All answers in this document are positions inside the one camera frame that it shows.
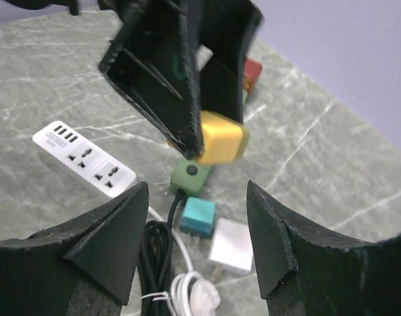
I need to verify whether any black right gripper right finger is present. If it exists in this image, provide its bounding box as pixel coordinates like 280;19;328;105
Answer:
246;182;401;315

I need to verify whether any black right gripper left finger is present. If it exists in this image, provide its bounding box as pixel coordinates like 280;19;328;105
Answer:
0;182;149;315

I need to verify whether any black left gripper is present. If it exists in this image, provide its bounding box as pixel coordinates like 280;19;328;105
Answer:
6;0;204;159

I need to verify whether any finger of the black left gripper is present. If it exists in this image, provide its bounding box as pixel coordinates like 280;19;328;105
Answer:
200;1;263;123

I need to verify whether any yellow plug adapter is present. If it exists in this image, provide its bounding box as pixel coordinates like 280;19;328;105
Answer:
192;110;250;165

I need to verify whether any green power strip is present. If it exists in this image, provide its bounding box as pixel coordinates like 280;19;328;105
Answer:
169;88;250;197

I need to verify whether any red plug adapter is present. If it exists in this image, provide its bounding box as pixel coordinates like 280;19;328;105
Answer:
243;58;263;93

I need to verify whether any white plug adapter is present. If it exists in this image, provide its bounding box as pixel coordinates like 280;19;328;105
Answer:
208;218;254;275

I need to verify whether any teal plug adapter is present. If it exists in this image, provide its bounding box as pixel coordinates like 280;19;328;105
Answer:
180;197;216;239

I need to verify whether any white power strip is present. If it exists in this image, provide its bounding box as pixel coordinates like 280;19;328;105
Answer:
32;120;138;199

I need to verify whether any black coiled cable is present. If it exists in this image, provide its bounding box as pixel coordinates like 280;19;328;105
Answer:
137;190;188;316

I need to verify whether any white coiled cable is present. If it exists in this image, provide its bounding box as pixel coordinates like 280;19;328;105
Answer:
140;205;221;316

